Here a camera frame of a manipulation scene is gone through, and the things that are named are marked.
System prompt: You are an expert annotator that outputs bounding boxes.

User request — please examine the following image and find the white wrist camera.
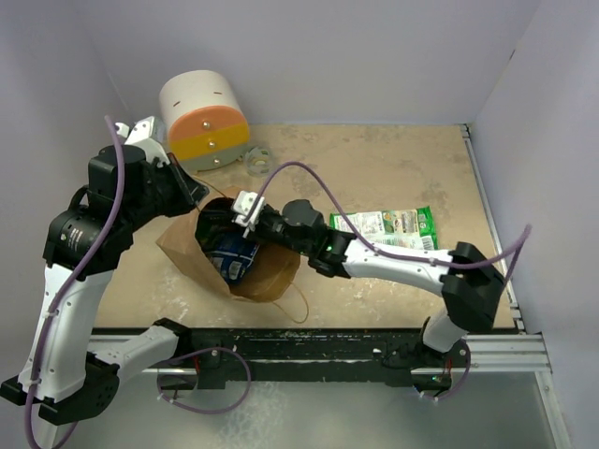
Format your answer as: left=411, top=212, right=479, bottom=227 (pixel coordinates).
left=231, top=191, right=266, bottom=230
left=115, top=116, right=169, bottom=167

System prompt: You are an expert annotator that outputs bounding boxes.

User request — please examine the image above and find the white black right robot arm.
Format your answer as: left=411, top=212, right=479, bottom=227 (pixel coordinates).
left=232, top=192, right=504, bottom=366

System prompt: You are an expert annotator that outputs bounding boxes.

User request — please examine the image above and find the dark blue snack packet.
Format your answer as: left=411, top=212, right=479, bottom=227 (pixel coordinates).
left=208, top=253, right=254, bottom=285

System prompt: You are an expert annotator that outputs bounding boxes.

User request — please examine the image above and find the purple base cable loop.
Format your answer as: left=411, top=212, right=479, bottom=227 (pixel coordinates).
left=156, top=344, right=254, bottom=414

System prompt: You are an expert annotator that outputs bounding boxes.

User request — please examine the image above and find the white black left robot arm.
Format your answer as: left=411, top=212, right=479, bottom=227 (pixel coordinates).
left=1, top=145, right=209, bottom=426

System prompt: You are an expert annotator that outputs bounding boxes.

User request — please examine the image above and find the green white snack packet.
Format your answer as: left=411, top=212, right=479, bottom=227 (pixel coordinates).
left=347, top=206, right=439, bottom=251

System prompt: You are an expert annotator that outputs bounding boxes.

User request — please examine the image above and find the aluminium frame rail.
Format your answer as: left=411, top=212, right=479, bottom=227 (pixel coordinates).
left=88, top=122, right=553, bottom=375

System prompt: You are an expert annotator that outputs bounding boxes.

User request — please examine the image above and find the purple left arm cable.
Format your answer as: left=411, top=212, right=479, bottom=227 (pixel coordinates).
left=22, top=114, right=127, bottom=449

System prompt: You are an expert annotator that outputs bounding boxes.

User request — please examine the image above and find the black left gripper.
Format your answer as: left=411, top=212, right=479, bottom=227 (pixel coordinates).
left=124, top=152, right=209, bottom=232

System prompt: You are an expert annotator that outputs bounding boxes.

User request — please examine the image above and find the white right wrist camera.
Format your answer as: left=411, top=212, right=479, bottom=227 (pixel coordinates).
left=231, top=191, right=266, bottom=230

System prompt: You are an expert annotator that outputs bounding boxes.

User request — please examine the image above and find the white cylindrical mini drawer cabinet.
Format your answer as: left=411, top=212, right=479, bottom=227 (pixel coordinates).
left=158, top=70, right=250, bottom=174

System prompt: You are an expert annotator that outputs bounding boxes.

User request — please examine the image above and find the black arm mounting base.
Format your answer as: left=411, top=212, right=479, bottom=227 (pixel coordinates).
left=157, top=327, right=470, bottom=392

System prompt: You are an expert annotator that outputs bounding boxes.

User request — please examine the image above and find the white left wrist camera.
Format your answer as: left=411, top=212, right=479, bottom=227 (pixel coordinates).
left=115, top=116, right=169, bottom=167

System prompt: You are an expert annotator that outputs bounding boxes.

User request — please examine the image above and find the brown paper bag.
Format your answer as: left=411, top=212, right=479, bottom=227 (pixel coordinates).
left=156, top=186, right=310, bottom=325

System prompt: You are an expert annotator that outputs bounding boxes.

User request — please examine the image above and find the clear tape roll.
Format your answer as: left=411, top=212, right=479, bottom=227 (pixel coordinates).
left=242, top=146, right=274, bottom=177

